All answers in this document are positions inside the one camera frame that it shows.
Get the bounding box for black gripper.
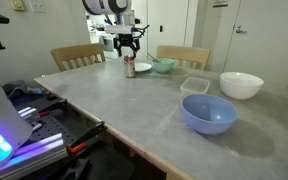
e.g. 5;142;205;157
113;32;142;60

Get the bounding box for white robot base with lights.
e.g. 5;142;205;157
0;54;34;174

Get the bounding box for red and white soda can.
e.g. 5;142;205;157
123;55;137;79

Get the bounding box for white round plate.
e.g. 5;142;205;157
134;62;153;73

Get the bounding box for metal spoon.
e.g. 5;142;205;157
147;53;161;64

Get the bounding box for teal bowl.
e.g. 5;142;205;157
151;57;176;74

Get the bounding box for wooden slat-back chair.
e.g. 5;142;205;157
49;42;107;73
155;44;212;71

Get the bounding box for white door with black latch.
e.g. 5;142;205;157
147;0;190;61

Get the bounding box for clear plastic food container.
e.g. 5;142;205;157
179;76;211;98

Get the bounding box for small blue object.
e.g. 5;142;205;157
28;86;47;96

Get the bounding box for blue bowl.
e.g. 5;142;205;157
180;93;239;136

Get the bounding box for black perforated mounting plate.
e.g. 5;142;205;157
30;113;85;148

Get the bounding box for dark grey cloth bag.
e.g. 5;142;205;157
2;79;35;99

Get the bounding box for white bowl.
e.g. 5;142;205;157
219;71;265;101

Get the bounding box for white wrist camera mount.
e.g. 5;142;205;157
104;24;134;35

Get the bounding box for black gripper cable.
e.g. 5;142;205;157
133;23;151;38

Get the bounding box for black clamp with orange handle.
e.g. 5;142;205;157
66;120;108;155
33;98;68;118

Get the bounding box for white light switch plate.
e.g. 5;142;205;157
28;0;47;14

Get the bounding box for silver door lever handle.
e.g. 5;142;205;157
235;24;248;35

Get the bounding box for beige wall thermostat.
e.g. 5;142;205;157
10;0;26;12

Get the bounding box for aluminium extrusion rail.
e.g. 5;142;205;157
0;132;68;180
17;105;40;122

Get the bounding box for white door with lever handle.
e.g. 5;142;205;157
223;0;288;86

